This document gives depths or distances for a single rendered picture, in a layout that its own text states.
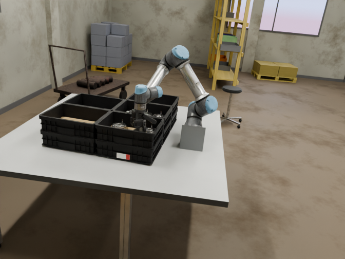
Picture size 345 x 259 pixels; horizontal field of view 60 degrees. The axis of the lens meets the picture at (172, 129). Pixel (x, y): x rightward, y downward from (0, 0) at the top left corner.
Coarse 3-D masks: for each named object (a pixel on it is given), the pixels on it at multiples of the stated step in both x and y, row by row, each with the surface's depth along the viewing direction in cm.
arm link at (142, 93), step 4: (140, 84) 189; (136, 88) 185; (140, 88) 184; (144, 88) 185; (136, 92) 186; (140, 92) 185; (144, 92) 186; (148, 92) 188; (136, 96) 187; (140, 96) 186; (144, 96) 187; (148, 96) 189; (136, 100) 188; (140, 100) 187; (144, 100) 188
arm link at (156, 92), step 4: (148, 88) 190; (152, 88) 192; (156, 88) 193; (160, 88) 195; (152, 92) 191; (156, 92) 192; (160, 92) 195; (152, 96) 192; (156, 96) 194; (160, 96) 197; (148, 100) 198
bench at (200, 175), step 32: (32, 128) 234; (0, 160) 187; (32, 160) 190; (64, 160) 194; (96, 160) 197; (160, 160) 205; (192, 160) 209; (128, 192) 173; (160, 192) 171; (192, 192) 173; (224, 192) 176; (128, 224) 188; (128, 256) 201
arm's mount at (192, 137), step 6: (186, 126) 217; (192, 126) 217; (186, 132) 219; (192, 132) 218; (198, 132) 218; (204, 132) 217; (186, 138) 221; (192, 138) 220; (198, 138) 220; (180, 144) 223; (186, 144) 223; (192, 144) 222; (198, 144) 221; (198, 150) 223
